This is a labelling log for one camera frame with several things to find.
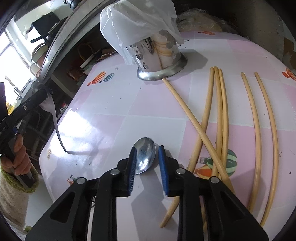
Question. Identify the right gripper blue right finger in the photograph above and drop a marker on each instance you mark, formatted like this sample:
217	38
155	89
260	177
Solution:
164	168

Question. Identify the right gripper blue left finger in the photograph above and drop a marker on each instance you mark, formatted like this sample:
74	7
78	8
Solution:
130	169

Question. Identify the small steel spoon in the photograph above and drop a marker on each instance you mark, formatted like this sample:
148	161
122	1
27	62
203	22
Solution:
146	153

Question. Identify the large steel spoon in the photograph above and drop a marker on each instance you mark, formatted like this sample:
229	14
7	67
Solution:
49	106

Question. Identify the fluffy white sleeve forearm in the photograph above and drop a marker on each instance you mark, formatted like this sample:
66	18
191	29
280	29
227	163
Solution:
14	198

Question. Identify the person's left hand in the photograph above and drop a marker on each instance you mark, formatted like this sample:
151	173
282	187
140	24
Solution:
21	165

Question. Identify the crossing wooden chopstick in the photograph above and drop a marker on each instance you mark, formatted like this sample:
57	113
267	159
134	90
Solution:
202	134

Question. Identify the brown enamel pot stack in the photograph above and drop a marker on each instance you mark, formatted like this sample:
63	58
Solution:
39	54

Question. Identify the black wok pan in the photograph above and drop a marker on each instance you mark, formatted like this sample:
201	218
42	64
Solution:
48	37

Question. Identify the black appliance box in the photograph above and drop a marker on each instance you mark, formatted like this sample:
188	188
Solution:
45	23

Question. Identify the steel utensil holder cup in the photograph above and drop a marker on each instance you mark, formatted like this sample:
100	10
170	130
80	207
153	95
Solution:
157	57

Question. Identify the large black stock pot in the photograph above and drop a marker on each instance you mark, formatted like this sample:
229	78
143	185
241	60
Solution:
72	3

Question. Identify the white plastic bag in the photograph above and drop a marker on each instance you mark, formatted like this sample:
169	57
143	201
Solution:
127	22

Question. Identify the yellowish plastic bag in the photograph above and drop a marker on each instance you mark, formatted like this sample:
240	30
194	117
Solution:
199	20

